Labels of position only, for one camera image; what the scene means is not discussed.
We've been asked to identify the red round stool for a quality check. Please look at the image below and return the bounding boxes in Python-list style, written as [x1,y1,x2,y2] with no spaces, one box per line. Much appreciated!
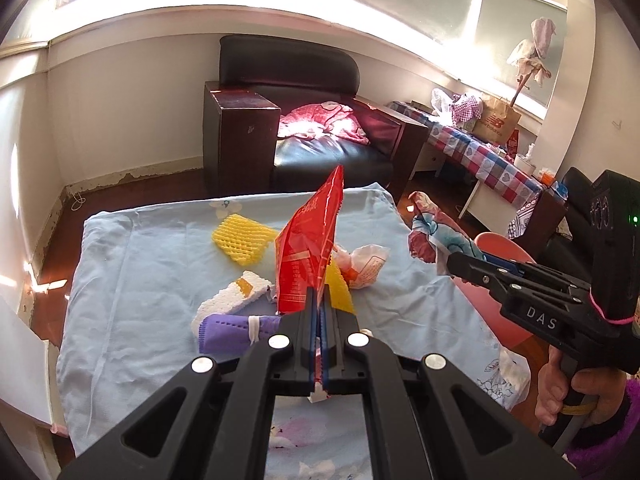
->
[452,232,551,351]

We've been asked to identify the small yellow foam fruit net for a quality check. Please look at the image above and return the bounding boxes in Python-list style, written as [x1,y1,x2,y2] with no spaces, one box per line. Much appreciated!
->
[325,262,357,316]

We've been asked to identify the red snack packet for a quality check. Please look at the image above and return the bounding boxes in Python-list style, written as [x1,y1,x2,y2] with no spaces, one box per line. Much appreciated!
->
[274,164,347,316]

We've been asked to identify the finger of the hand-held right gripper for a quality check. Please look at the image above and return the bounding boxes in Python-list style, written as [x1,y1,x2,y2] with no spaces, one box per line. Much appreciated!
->
[479,254,592,294]
[447,251,522,307]

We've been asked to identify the white red printed packet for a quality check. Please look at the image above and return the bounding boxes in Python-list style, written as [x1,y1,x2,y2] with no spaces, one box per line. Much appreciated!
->
[332,244,391,291]

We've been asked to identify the black chair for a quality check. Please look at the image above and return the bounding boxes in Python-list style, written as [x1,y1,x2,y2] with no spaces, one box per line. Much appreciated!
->
[530,166,601,263]

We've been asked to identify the hanging pale clothes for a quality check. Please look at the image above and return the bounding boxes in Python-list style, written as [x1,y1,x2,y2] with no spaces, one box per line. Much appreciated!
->
[506,17,558,91]

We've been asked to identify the black leather armchair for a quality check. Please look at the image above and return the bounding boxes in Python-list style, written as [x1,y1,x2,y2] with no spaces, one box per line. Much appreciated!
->
[202,35,431,201]

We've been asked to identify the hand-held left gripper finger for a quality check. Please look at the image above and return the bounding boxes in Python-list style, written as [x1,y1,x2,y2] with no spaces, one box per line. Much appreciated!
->
[59,285,321,480]
[320,284,581,480]

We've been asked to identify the person's right hand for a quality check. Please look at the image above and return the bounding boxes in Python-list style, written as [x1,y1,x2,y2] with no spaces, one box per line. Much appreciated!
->
[534,347,628,428]

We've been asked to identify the pink printed cloth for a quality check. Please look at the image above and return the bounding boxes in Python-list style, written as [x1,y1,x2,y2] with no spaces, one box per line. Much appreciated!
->
[276,102,371,146]

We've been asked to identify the white table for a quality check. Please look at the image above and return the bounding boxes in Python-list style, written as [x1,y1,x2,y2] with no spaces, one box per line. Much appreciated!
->
[410,142,483,220]

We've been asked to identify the brown paper bag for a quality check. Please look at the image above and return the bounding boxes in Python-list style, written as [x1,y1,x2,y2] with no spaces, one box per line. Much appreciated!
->
[472,95,522,143]

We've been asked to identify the light blue floral bedsheet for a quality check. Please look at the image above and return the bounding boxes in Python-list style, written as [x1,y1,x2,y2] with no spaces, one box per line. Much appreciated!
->
[55,182,531,480]

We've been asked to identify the purple face mask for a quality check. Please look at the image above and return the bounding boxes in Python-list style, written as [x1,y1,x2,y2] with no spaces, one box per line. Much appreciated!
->
[197,313,283,355]

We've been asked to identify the checked heart tablecloth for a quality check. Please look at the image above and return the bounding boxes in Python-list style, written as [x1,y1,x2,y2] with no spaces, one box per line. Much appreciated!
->
[390,101,548,241]

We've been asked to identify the white board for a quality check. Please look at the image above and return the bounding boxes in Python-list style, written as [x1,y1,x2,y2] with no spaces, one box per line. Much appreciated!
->
[0,290,68,436]

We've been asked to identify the white plastic bag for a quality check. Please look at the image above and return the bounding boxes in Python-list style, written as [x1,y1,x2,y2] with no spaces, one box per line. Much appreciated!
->
[431,87,466,121]

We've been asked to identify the large yellow foam fruit net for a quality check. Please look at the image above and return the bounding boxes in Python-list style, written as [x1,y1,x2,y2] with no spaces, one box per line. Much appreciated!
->
[211,214,279,266]

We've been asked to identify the narrow frosted window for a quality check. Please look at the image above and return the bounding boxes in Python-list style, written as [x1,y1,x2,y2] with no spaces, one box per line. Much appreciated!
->
[475,0,568,111]

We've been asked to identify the dark brown cabinet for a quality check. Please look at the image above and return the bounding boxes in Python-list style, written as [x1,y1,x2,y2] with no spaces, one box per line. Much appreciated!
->
[510,187,568,261]

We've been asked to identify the colourful cartoon printed cloth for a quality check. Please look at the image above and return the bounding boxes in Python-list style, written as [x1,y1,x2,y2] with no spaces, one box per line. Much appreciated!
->
[407,191,488,276]

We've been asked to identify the purple checked cloth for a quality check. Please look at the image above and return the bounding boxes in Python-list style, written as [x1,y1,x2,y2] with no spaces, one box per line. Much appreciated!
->
[452,94,485,123]

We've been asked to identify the white foam fruit net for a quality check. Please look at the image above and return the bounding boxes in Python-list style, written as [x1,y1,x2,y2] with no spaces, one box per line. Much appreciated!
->
[190,270,273,341]

